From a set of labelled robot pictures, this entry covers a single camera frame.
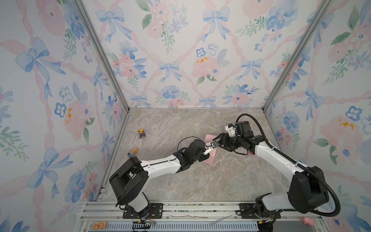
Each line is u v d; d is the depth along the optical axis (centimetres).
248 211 72
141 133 102
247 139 65
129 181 46
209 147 70
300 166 45
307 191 42
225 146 75
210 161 86
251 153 62
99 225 69
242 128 67
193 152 63
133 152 93
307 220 70
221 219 72
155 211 74
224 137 75
